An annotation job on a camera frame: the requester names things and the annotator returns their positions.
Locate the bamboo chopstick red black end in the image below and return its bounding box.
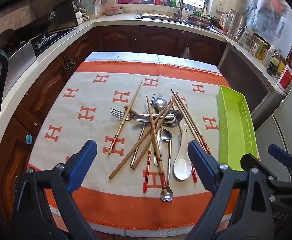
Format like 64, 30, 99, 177
107, 81, 143, 155

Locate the black stove range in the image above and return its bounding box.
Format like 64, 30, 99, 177
0, 0, 79, 58

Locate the lime green plastic tray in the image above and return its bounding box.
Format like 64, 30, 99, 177
217, 85, 259, 171

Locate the steel kitchen faucet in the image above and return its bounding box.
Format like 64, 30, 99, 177
174, 0, 183, 21

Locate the grey metal cabinet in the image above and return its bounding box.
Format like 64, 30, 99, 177
217, 39, 286, 129

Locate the steel fork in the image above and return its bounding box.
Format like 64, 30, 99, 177
111, 108, 177, 124

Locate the white jar red label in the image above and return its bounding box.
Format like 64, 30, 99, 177
277, 64, 292, 92

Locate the orange beige H-pattern cloth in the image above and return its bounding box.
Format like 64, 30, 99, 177
29, 60, 227, 237

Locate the dark brown wooden chopstick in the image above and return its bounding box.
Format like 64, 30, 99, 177
109, 96, 176, 179

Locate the white ceramic soup spoon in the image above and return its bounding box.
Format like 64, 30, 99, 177
173, 124, 191, 181

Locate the pale chopstick red end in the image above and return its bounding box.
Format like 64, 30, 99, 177
172, 91, 211, 154

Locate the pink white electric kettle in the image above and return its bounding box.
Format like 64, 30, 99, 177
219, 9, 247, 38

